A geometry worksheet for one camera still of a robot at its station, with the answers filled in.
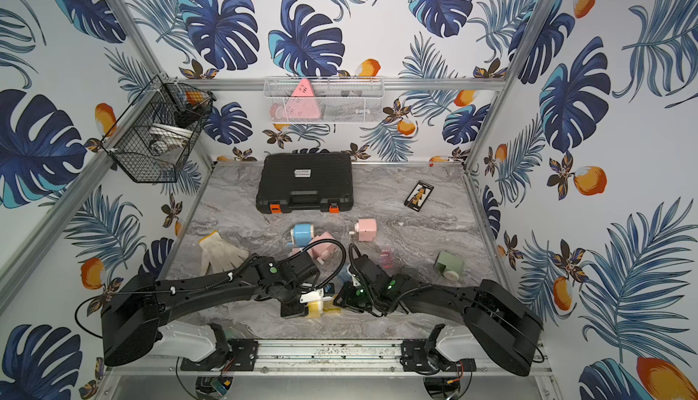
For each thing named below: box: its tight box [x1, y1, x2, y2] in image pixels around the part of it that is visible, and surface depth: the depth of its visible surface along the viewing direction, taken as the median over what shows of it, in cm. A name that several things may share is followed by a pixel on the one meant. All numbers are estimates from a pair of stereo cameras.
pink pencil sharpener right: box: [349, 218, 378, 242], surface depth 96 cm
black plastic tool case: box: [255, 151, 355, 214], surface depth 109 cm
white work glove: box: [198, 230, 250, 276], surface depth 96 cm
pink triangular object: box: [291, 78, 316, 98], surface depth 90 cm
